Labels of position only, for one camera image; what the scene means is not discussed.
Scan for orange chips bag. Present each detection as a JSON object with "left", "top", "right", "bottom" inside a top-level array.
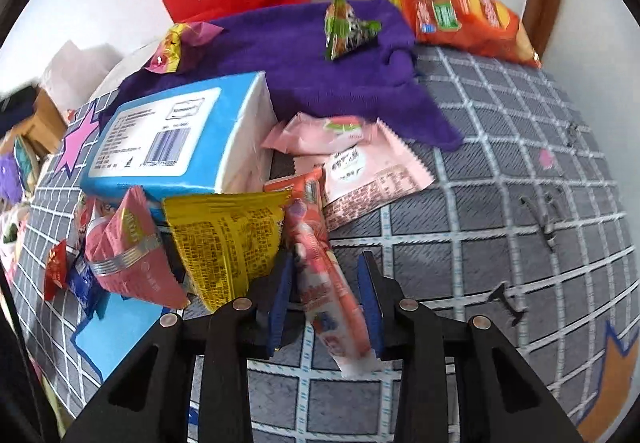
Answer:
[{"left": 400, "top": 0, "right": 543, "bottom": 70}]

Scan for small blue snack packet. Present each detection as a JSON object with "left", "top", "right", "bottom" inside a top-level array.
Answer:
[{"left": 67, "top": 248, "right": 108, "bottom": 319}]

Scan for pink pillow snack packet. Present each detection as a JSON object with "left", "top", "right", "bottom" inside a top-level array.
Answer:
[{"left": 261, "top": 113, "right": 396, "bottom": 156}]

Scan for colourful patterned bag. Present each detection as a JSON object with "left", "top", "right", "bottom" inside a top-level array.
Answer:
[{"left": 12, "top": 135, "right": 41, "bottom": 191}]

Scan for small red snack packet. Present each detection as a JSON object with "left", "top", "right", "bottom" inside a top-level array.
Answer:
[{"left": 43, "top": 239, "right": 69, "bottom": 302}]

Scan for green triangular snack packet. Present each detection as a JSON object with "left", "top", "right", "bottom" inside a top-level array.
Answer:
[{"left": 324, "top": 0, "right": 383, "bottom": 61}]

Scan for flat orange snack packet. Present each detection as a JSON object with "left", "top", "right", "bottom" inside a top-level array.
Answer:
[{"left": 263, "top": 168, "right": 323, "bottom": 204}]

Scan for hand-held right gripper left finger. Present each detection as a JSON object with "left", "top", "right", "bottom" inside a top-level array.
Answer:
[{"left": 62, "top": 250, "right": 301, "bottom": 443}]

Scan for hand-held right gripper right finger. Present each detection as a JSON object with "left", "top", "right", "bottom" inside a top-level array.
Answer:
[{"left": 356, "top": 250, "right": 583, "bottom": 443}]

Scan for blue tissue pack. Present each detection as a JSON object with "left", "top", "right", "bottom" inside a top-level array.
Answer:
[{"left": 79, "top": 70, "right": 278, "bottom": 224}]

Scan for purple yellow snack packet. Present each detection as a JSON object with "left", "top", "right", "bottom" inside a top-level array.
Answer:
[{"left": 144, "top": 22, "right": 224, "bottom": 74}]

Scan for purple towel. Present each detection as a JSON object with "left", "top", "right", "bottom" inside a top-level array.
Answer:
[{"left": 97, "top": 0, "right": 466, "bottom": 152}]

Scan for white plastic bag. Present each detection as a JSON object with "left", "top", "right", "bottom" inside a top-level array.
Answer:
[{"left": 40, "top": 40, "right": 121, "bottom": 104}]

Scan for pink triangular snack packet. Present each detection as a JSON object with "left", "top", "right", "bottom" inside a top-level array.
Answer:
[{"left": 82, "top": 186, "right": 191, "bottom": 310}]

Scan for long orange pink snack packet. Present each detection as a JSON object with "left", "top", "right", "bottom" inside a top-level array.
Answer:
[{"left": 282, "top": 168, "right": 381, "bottom": 379}]

